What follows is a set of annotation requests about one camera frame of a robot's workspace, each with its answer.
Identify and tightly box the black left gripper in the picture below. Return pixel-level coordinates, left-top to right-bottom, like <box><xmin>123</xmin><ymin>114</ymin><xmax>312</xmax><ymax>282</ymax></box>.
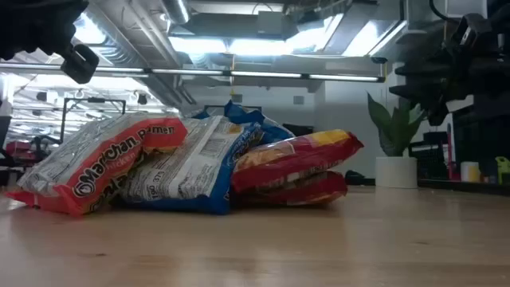
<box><xmin>0</xmin><ymin>0</ymin><xmax>100</xmax><ymax>85</ymax></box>

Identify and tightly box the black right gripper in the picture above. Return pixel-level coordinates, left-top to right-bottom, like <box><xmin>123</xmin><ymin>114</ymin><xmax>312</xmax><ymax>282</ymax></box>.
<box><xmin>389</xmin><ymin>11</ymin><xmax>510</xmax><ymax>127</ymax></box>

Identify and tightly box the red Maruchan ramen pack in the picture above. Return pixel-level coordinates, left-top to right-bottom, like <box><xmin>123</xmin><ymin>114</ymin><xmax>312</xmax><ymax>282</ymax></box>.
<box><xmin>230</xmin><ymin>128</ymin><xmax>364</xmax><ymax>195</ymax></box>
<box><xmin>234</xmin><ymin>170</ymin><xmax>349</xmax><ymax>207</ymax></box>

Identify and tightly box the blue Maruchan ramen pack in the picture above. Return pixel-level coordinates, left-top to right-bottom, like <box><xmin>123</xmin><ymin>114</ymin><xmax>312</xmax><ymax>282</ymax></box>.
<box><xmin>119</xmin><ymin>115</ymin><xmax>266</xmax><ymax>216</ymax></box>
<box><xmin>194</xmin><ymin>99</ymin><xmax>296</xmax><ymax>147</ymax></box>

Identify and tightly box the green snake plant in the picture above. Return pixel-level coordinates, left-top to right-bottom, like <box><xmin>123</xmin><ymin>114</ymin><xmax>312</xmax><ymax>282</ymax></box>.
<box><xmin>366</xmin><ymin>91</ymin><xmax>430</xmax><ymax>159</ymax></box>

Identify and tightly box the red pole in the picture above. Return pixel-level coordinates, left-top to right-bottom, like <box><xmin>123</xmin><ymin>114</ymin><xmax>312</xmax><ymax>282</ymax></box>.
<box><xmin>445</xmin><ymin>122</ymin><xmax>456</xmax><ymax>181</ymax></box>

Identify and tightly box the black shelving unit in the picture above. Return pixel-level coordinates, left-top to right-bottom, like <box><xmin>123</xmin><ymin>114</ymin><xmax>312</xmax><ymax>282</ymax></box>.
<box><xmin>452</xmin><ymin>105</ymin><xmax>510</xmax><ymax>196</ymax></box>

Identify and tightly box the black crate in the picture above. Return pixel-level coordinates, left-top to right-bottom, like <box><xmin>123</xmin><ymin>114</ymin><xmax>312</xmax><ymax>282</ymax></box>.
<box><xmin>408</xmin><ymin>131</ymin><xmax>451</xmax><ymax>181</ymax></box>

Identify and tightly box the white and yellow roll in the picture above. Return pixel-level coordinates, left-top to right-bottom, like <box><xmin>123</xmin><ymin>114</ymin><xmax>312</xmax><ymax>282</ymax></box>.
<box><xmin>461</xmin><ymin>161</ymin><xmax>482</xmax><ymax>183</ymax></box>

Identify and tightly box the white plant pot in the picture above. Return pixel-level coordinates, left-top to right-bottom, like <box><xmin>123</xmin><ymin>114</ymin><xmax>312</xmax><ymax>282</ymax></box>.
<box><xmin>375</xmin><ymin>155</ymin><xmax>419</xmax><ymax>189</ymax></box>

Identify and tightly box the green plastic object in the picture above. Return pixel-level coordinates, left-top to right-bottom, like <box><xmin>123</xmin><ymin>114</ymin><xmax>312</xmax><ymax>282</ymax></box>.
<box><xmin>495</xmin><ymin>155</ymin><xmax>510</xmax><ymax>185</ymax></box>

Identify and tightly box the black monitor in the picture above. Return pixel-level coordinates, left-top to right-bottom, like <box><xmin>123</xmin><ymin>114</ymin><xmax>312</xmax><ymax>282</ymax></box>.
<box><xmin>280</xmin><ymin>124</ymin><xmax>316</xmax><ymax>138</ymax></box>

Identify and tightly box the long LED light bar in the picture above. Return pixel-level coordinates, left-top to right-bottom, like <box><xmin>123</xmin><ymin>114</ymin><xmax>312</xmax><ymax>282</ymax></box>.
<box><xmin>0</xmin><ymin>62</ymin><xmax>386</xmax><ymax>84</ymax></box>

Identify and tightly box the silver ventilation duct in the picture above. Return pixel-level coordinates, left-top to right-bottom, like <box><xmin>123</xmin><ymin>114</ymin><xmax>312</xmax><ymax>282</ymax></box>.
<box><xmin>161</xmin><ymin>0</ymin><xmax>191</xmax><ymax>25</ymax></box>

